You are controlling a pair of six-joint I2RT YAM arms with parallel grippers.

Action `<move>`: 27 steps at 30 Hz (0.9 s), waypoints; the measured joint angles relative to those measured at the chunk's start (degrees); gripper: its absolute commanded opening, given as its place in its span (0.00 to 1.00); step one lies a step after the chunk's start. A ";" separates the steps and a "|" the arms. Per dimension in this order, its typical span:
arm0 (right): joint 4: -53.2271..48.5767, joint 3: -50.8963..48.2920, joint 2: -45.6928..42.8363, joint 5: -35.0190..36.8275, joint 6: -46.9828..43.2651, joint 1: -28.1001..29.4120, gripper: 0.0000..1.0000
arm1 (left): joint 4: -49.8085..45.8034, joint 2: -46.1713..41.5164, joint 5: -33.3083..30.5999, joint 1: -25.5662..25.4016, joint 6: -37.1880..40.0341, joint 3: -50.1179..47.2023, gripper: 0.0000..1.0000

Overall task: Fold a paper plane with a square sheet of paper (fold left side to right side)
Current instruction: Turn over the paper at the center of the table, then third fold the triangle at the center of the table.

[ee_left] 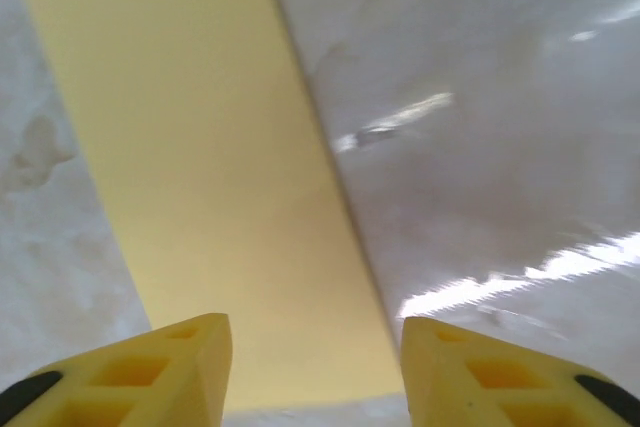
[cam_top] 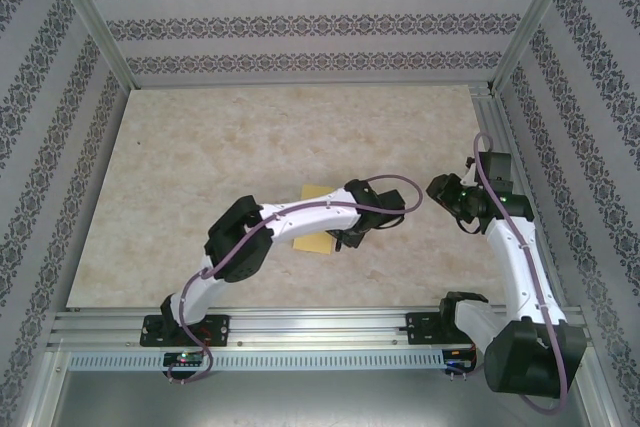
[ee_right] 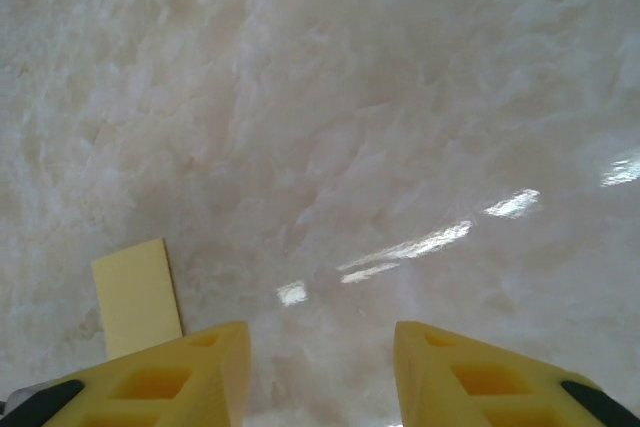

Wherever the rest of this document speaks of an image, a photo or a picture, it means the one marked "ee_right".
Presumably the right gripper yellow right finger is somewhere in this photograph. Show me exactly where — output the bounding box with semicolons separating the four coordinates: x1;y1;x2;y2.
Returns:
393;320;640;427

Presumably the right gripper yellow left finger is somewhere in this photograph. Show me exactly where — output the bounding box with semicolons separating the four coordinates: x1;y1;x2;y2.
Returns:
7;320;251;427

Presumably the yellow cloth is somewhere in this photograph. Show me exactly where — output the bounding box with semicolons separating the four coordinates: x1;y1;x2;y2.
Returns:
91;238;185;361

